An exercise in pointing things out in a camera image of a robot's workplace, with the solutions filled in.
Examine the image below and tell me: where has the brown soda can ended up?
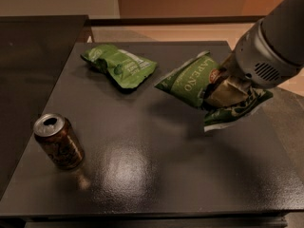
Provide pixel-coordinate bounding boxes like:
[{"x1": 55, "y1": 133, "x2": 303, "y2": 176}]
[{"x1": 33, "y1": 113, "x2": 85, "y2": 170}]

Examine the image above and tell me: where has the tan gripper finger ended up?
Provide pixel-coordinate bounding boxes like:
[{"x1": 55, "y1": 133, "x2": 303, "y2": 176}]
[
  {"x1": 204, "y1": 76, "x2": 251, "y2": 108},
  {"x1": 220, "y1": 54, "x2": 237, "y2": 77}
]

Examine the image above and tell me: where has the light green snack bag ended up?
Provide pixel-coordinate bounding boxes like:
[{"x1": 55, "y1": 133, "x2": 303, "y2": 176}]
[{"x1": 81, "y1": 44, "x2": 157, "y2": 89}]

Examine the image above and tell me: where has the green jalapeno kettle chip bag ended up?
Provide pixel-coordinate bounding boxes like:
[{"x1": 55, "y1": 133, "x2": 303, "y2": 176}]
[{"x1": 155, "y1": 51, "x2": 273, "y2": 132}]

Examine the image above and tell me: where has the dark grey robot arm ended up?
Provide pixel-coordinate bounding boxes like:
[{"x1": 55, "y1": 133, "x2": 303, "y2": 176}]
[{"x1": 204, "y1": 0, "x2": 304, "y2": 107}]

